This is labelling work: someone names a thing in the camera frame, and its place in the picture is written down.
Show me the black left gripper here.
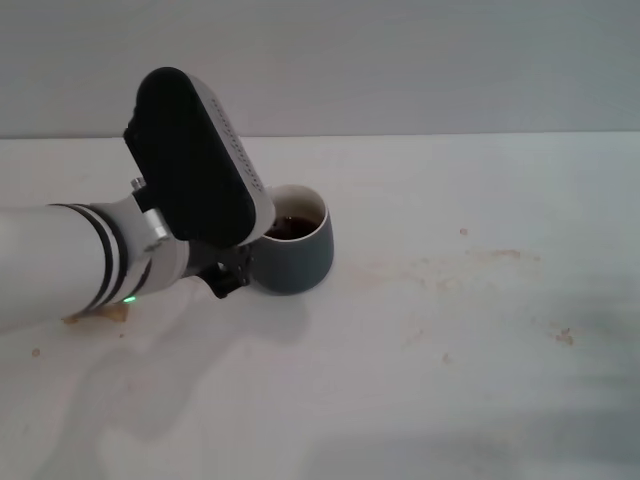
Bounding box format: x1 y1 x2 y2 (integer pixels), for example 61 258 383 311
187 239 259 301

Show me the grey ceramic coffee cup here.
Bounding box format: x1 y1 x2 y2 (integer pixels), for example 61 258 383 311
249 183 335 297

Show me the light wooden notched block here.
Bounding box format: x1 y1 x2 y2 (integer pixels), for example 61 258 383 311
61 305 132 327

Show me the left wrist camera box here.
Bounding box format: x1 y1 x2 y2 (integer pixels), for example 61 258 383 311
123 66 276 250

